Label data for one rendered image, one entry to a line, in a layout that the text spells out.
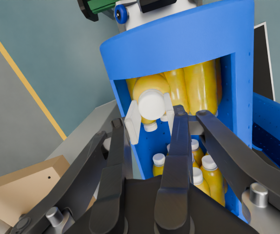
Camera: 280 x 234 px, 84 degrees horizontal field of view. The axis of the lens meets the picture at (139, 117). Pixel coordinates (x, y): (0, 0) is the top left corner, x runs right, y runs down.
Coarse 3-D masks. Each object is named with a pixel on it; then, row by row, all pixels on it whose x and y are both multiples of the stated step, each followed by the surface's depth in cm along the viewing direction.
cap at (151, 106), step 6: (144, 96) 21; (150, 96) 21; (156, 96) 21; (162, 96) 22; (144, 102) 21; (150, 102) 21; (156, 102) 21; (162, 102) 21; (138, 108) 22; (144, 108) 22; (150, 108) 22; (156, 108) 22; (162, 108) 21; (144, 114) 22; (150, 114) 22; (156, 114) 22; (162, 114) 22
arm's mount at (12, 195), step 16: (48, 160) 60; (64, 160) 59; (0, 176) 66; (16, 176) 59; (32, 176) 55; (48, 176) 54; (0, 192) 58; (16, 192) 57; (32, 192) 57; (48, 192) 57; (0, 208) 61; (16, 208) 60
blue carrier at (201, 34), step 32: (224, 0) 19; (128, 32) 21; (160, 32) 20; (192, 32) 19; (224, 32) 20; (128, 64) 23; (160, 64) 21; (192, 64) 21; (224, 64) 38; (128, 96) 43; (224, 96) 42; (160, 128) 54
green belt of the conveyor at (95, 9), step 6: (90, 0) 47; (96, 0) 47; (102, 0) 47; (108, 0) 47; (114, 0) 47; (90, 6) 48; (96, 6) 48; (102, 6) 49; (108, 6) 49; (114, 6) 50; (96, 12) 50
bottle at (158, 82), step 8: (136, 80) 29; (144, 80) 24; (152, 80) 24; (160, 80) 24; (136, 88) 25; (144, 88) 23; (152, 88) 23; (160, 88) 23; (168, 88) 25; (136, 96) 24
